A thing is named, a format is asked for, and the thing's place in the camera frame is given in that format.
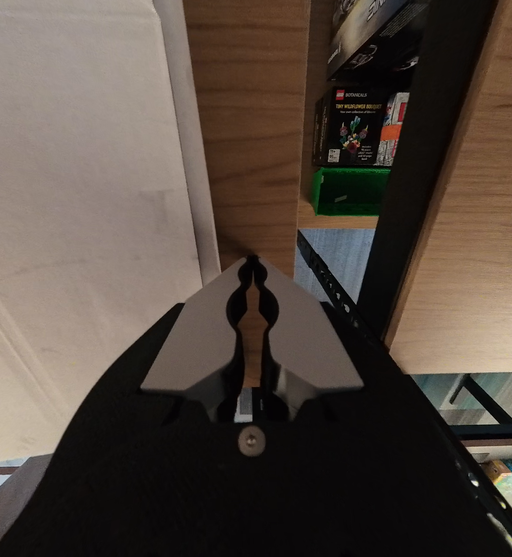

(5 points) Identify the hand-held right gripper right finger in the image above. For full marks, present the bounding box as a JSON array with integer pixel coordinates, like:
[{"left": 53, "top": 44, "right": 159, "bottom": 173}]
[{"left": 254, "top": 256, "right": 365, "bottom": 422}]

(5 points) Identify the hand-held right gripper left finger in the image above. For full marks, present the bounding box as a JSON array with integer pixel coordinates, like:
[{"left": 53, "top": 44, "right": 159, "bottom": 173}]
[{"left": 140, "top": 256, "right": 257, "bottom": 423}]

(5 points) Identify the white cardboard sheet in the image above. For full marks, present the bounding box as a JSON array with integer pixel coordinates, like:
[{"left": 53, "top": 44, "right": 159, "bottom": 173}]
[{"left": 0, "top": 0, "right": 222, "bottom": 468}]

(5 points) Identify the green plastic bin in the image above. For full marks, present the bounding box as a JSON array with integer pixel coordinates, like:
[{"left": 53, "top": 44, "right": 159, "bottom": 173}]
[{"left": 310, "top": 167, "right": 391, "bottom": 217}]

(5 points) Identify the black metal shelf rack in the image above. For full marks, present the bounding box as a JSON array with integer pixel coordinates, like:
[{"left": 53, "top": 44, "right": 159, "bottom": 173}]
[{"left": 296, "top": 0, "right": 512, "bottom": 557}]

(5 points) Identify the white orange toy box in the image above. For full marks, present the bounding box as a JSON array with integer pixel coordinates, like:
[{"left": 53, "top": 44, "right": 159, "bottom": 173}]
[{"left": 376, "top": 91, "right": 410, "bottom": 166}]

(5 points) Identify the black flower toy box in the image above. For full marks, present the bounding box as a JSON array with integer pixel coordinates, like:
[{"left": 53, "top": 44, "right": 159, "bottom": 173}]
[{"left": 312, "top": 86, "right": 389, "bottom": 167}]

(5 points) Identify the yellow teal toy box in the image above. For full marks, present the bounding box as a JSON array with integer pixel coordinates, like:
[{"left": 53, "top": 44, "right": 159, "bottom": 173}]
[{"left": 478, "top": 459, "right": 512, "bottom": 512}]

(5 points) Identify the large black toy box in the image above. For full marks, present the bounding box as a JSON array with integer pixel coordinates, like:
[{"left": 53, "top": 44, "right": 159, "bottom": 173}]
[{"left": 326, "top": 0, "right": 428, "bottom": 81}]

